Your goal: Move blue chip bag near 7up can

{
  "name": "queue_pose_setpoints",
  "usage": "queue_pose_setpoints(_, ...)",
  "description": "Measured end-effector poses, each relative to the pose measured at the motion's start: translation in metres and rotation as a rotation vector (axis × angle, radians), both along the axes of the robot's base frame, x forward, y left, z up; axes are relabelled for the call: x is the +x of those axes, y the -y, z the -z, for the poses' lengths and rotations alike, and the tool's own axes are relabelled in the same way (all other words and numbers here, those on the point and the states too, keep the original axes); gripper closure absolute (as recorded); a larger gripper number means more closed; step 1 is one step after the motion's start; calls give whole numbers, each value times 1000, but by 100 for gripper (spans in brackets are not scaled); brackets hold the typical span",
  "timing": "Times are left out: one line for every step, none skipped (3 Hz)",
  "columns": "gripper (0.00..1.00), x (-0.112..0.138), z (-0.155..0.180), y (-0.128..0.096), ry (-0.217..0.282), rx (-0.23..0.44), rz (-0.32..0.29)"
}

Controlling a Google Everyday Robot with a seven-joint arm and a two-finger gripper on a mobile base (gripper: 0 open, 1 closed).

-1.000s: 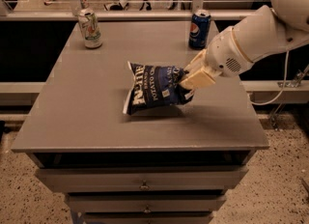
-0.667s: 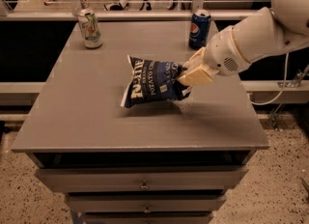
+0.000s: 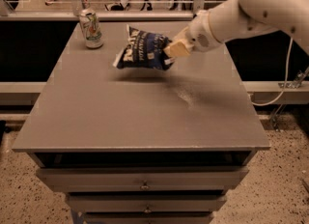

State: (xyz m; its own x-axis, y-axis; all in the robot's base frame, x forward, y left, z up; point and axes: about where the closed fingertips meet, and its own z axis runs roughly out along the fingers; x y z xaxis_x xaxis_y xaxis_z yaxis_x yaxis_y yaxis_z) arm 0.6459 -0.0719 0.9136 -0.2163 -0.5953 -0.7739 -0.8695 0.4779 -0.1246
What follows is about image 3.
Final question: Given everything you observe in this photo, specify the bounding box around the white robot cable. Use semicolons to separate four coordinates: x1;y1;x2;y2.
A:
250;36;295;107

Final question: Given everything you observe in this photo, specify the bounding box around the white green 7up can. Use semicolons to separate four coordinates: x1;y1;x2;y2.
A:
79;8;103;49

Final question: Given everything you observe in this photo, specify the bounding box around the bottom grey drawer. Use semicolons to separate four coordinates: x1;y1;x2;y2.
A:
84;212;213;224

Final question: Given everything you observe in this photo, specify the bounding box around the top grey drawer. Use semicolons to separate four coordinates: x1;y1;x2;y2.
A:
37;167;248;193

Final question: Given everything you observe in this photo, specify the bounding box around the middle grey drawer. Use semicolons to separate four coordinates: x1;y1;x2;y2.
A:
66;194;226;213

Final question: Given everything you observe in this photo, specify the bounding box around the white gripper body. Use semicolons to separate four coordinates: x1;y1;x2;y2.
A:
187;11;221;52

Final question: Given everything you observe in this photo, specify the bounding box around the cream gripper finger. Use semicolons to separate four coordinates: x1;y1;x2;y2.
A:
163;40;194;58
173;27;190;42

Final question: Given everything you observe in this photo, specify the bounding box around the grey drawer cabinet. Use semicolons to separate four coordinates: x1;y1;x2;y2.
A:
12;19;270;224

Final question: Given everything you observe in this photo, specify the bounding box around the grey drawer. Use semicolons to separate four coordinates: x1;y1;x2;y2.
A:
66;194;226;213
84;212;213;224
37;167;248;193

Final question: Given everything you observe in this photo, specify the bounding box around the blue potato chip bag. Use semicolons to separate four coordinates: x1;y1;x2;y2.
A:
113;25;175;70

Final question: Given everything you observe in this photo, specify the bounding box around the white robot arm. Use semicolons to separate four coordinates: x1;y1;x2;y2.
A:
164;0;309;57

